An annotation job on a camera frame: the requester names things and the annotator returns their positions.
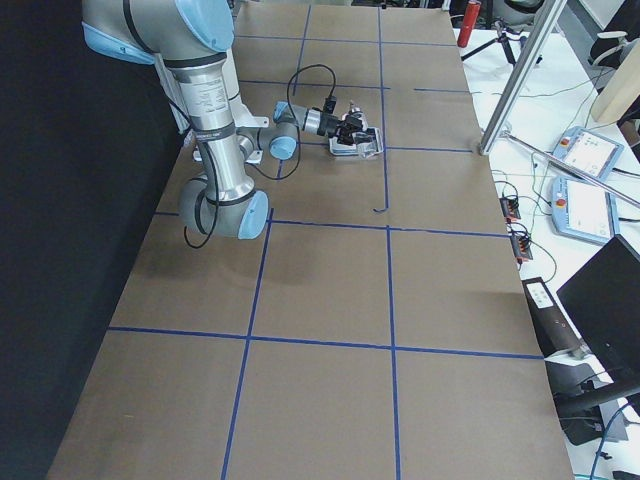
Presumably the black tripod rod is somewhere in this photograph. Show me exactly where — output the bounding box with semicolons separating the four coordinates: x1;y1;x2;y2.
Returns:
461;20;527;67

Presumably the teach pendant near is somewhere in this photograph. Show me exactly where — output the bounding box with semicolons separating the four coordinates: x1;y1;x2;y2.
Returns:
551;176;620;245

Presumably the red circuit board lower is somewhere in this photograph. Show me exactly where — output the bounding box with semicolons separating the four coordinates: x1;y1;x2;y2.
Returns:
509;229;533;264

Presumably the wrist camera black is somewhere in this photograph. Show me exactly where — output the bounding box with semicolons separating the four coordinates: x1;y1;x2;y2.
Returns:
323;95;337;115

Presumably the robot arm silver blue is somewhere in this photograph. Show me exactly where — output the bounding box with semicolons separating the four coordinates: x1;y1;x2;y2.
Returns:
82;1;377;239

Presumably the red cylinder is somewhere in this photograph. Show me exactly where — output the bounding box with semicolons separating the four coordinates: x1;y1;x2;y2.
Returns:
457;0;481;48

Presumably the teach pendant far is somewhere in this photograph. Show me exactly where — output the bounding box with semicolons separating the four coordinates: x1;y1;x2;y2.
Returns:
553;126;624;180

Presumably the teach pendant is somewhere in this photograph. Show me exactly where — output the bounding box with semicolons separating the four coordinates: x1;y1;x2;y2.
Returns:
553;126;624;180
551;176;620;245

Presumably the black electronics box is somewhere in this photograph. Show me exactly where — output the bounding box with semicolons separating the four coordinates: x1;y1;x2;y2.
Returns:
522;277;587;360

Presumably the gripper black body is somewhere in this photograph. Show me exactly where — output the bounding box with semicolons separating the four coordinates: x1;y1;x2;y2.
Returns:
324;115;349;141

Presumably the black monitor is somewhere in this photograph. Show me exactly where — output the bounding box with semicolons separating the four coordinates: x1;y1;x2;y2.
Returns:
557;234;639;375

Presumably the red circuit board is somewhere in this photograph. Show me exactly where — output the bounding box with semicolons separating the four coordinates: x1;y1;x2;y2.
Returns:
509;229;533;264
499;196;521;223

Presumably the aluminium frame post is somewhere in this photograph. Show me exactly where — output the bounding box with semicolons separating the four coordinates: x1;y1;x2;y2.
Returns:
478;0;567;156

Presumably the glass sauce bottle metal pourer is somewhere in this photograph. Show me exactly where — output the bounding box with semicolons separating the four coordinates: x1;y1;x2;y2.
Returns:
348;101;383;158

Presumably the arm camera cable black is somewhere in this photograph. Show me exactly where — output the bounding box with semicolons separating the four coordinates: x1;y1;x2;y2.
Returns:
182;62;338;250

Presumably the red circuit board upper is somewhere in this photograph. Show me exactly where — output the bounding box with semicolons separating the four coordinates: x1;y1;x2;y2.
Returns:
499;196;521;223

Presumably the digital kitchen scale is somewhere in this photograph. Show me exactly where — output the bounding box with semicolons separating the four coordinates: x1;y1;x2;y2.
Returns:
329;127;384;159

